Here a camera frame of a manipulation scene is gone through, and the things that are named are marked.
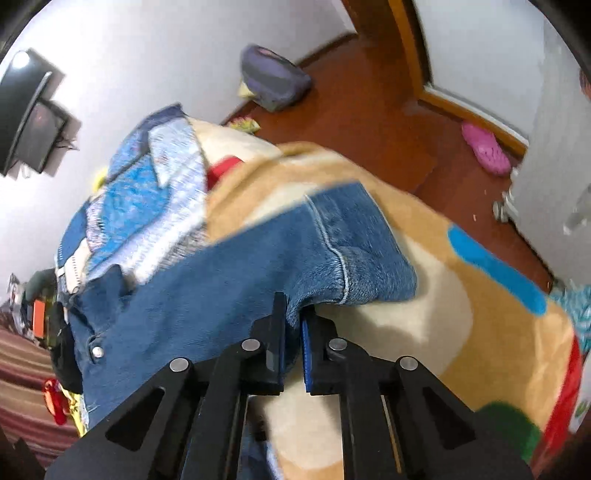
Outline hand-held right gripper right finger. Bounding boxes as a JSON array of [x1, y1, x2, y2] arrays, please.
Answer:
[[301, 306, 534, 480]]

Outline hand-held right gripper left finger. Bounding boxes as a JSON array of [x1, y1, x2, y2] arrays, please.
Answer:
[[45, 292, 289, 480]]

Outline blue denim jeans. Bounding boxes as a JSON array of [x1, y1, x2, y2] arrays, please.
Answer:
[[55, 181, 419, 480]]

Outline printed fleece blanket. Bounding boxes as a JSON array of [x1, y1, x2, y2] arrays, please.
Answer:
[[187, 115, 585, 480]]

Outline blue patchwork cloth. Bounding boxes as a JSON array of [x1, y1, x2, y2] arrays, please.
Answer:
[[55, 104, 211, 294]]

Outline black cloth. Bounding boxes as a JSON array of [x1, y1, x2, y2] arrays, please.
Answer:
[[48, 302, 85, 394]]

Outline yellow green snack packet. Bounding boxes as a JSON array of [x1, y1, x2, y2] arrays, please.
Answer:
[[226, 115, 262, 134]]

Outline striped bed sheet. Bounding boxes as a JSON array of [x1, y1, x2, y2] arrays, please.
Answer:
[[0, 311, 81, 469]]

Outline teal patterned cloth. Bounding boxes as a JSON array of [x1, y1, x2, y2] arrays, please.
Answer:
[[549, 279, 591, 354]]

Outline purple grey backpack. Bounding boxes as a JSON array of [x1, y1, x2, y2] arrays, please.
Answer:
[[239, 44, 314, 113]]

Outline pink clog shoe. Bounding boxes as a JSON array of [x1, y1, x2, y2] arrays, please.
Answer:
[[462, 121, 512, 176]]

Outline white door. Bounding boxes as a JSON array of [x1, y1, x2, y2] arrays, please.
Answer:
[[492, 18, 591, 296]]

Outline wooden door frame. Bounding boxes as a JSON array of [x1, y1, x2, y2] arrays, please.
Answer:
[[388, 0, 529, 158]]

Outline wall-mounted television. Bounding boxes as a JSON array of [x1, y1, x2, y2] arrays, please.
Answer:
[[0, 48, 83, 177]]

